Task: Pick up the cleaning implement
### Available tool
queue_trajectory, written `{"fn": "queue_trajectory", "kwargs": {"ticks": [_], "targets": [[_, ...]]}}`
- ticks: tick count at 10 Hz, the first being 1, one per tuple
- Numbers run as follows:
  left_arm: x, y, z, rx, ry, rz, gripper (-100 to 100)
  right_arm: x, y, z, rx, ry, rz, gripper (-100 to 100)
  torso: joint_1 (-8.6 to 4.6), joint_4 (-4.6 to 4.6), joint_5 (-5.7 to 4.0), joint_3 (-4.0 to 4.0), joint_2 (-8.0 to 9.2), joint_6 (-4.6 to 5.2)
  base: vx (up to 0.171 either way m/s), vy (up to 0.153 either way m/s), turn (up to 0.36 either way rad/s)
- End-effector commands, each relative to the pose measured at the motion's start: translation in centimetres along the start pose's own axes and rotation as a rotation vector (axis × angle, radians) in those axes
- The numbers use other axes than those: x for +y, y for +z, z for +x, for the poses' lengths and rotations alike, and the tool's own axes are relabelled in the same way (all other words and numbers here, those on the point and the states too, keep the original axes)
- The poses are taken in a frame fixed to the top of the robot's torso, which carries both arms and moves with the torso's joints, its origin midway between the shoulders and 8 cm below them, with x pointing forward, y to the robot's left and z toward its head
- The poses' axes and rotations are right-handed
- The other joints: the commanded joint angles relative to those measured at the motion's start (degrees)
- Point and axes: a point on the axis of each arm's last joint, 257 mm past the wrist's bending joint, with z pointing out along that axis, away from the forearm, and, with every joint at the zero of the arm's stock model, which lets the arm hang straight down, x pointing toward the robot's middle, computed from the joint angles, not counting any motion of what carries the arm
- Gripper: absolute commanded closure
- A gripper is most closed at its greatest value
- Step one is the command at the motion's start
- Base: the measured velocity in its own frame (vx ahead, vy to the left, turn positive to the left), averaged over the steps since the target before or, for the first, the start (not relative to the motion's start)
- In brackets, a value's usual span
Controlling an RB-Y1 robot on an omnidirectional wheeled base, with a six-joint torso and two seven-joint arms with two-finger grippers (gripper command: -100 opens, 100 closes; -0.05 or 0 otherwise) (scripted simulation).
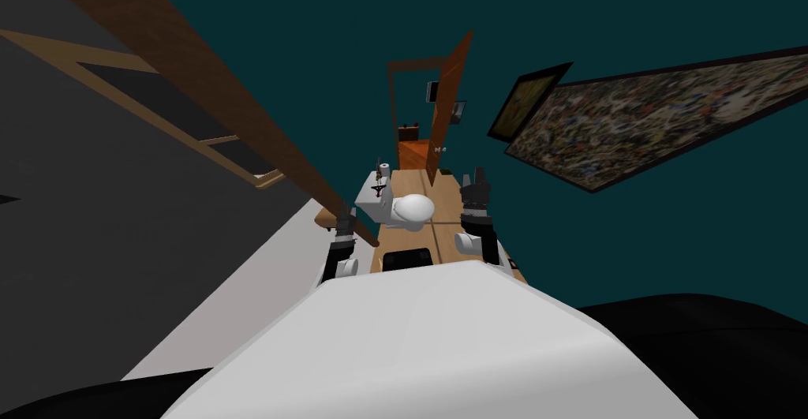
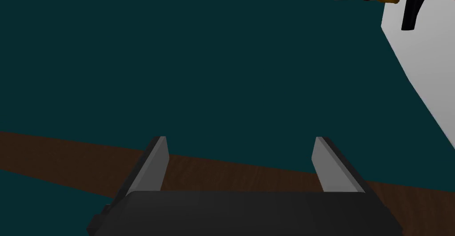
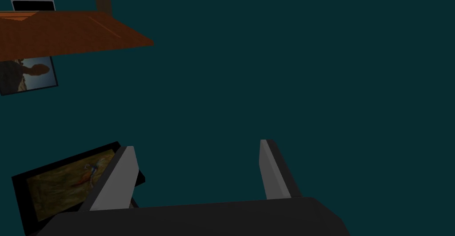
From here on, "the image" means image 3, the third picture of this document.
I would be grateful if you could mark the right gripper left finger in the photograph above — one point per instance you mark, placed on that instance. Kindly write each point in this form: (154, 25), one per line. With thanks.
(117, 182)

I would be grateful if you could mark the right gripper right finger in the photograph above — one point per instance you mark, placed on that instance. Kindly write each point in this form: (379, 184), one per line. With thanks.
(275, 179)

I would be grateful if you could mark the black-framed olive painting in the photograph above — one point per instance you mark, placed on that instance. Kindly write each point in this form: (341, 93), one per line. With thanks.
(60, 184)

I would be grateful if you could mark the black-framed grey-blue picture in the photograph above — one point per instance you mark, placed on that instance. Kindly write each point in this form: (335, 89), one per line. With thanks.
(26, 74)

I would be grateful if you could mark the brown wooden table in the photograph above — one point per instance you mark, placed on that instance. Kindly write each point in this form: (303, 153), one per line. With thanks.
(60, 33)

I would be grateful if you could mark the silver laptop with black screen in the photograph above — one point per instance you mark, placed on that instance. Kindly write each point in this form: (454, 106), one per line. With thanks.
(32, 2)

